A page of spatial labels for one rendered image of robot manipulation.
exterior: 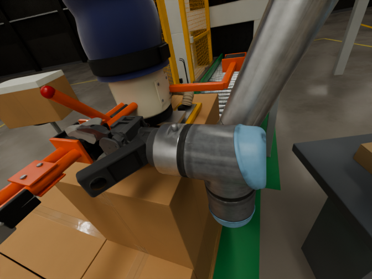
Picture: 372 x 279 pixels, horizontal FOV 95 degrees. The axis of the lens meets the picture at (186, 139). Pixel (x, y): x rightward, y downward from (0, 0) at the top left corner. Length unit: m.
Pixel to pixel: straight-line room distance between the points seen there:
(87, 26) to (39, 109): 1.77
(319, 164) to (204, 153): 0.60
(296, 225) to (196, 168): 1.29
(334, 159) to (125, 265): 0.88
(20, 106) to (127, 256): 1.84
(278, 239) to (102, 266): 1.04
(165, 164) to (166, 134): 0.04
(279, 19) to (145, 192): 0.41
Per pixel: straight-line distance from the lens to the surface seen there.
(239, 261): 1.33
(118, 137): 0.32
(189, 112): 0.64
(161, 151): 0.26
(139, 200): 0.43
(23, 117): 2.37
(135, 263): 0.82
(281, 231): 1.45
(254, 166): 0.23
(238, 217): 0.35
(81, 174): 0.30
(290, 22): 0.31
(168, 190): 0.42
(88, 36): 0.50
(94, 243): 0.95
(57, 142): 0.43
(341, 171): 0.79
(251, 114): 0.35
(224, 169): 0.23
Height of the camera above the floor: 1.26
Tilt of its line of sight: 36 degrees down
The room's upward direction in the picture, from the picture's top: 12 degrees counter-clockwise
